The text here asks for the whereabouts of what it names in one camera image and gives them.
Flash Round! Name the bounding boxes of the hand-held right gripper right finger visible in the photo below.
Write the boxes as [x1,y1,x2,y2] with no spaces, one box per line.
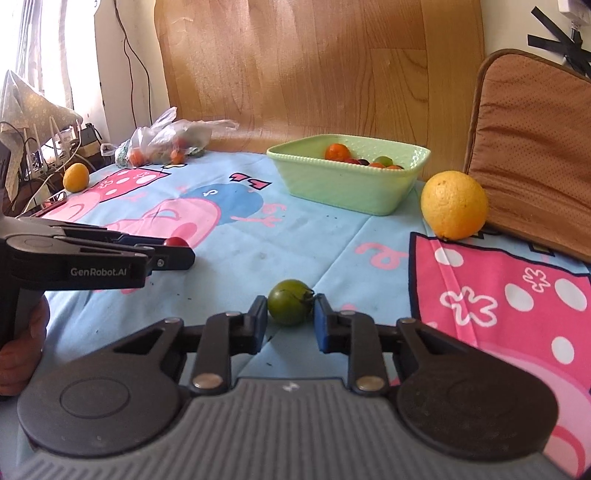
[313,293,467,395]

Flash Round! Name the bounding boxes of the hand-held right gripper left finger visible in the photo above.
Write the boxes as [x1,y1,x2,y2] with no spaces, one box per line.
[113,295,269,395]

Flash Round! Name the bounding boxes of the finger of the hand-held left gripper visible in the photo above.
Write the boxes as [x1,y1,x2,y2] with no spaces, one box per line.
[46,222,165,247]
[81,244,195,273]

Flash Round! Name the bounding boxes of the dark green tomato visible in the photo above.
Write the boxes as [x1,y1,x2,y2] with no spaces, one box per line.
[268,279,315,326]

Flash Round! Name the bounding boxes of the light green plastic basket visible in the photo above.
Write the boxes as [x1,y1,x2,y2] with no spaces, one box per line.
[266,134,431,217]

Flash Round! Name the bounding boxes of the person's left hand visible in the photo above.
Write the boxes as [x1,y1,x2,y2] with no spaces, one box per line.
[0,295,51,398]

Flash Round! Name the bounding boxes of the smartphone with gold case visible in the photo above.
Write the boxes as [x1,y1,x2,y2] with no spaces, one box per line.
[39,193,68,215]

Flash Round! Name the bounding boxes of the pile of small tomatoes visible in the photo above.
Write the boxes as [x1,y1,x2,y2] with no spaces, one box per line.
[117,134,206,168]

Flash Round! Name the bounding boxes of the small yellow orange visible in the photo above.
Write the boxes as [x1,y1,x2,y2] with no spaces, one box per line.
[63,162,90,193]

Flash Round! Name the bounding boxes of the cartoon printed blanket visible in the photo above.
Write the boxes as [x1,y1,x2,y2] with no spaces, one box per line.
[0,150,591,479]

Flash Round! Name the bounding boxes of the clear plastic bag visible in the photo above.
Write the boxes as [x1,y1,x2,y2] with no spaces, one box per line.
[100,107,240,168]

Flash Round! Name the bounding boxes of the white router with antennas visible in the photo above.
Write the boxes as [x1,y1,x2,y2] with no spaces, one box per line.
[25,117,84,174]

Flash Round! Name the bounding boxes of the grey spotted cloth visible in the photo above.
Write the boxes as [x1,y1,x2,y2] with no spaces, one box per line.
[0,69,84,153]

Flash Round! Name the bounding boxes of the large yellow orange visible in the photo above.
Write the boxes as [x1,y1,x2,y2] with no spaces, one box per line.
[420,170,489,241]

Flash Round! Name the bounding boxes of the wood pattern board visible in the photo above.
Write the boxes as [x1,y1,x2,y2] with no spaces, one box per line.
[154,0,485,185]

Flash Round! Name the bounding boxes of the brown seat cushion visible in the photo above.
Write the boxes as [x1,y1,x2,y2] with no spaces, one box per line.
[464,48,591,265]

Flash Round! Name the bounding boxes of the black tape strips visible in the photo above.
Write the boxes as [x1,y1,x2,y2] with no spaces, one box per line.
[527,7,591,77]

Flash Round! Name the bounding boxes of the wall cable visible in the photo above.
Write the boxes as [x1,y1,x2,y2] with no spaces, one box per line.
[113,0,153,136]

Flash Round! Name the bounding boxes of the white wall socket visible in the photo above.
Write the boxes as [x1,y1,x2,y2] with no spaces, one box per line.
[558,0,591,21]

